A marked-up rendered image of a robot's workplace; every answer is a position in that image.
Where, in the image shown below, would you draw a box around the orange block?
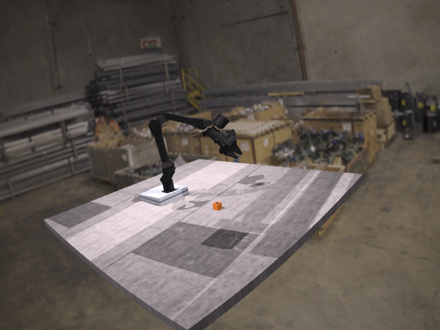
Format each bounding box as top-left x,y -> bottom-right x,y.
212,202 -> 223,211

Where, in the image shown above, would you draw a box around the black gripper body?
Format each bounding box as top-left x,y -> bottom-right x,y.
213,132 -> 236,154

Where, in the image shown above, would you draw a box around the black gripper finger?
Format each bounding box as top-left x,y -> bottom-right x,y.
228,140 -> 242,155
223,149 -> 238,159

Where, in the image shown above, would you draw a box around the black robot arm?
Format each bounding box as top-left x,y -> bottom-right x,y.
148,112 -> 236,193

